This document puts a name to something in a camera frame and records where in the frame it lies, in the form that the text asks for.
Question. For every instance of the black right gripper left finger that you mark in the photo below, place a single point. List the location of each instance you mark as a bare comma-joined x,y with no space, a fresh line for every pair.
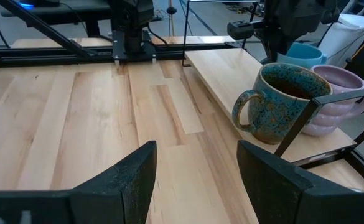
122,193

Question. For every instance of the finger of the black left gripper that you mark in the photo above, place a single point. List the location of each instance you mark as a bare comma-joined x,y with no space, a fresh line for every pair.
274,49

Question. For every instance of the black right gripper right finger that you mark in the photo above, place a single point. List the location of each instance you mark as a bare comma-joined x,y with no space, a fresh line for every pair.
278,193

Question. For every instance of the light blue faceted mug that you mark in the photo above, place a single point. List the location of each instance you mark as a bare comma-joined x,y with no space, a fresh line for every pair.
303,54

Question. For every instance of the speckled blue brown mug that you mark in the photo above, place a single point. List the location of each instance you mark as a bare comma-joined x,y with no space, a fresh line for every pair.
275,105

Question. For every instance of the lilac bubble-ribbed mug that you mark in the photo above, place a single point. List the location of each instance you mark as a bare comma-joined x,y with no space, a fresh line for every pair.
334,115

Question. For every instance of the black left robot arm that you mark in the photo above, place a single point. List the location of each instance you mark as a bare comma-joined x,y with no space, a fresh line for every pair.
132,18

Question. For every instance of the white bin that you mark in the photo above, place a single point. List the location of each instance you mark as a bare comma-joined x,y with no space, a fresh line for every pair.
349,34

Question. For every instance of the black knob on thin pole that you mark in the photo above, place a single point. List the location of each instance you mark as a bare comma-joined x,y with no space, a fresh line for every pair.
171,10

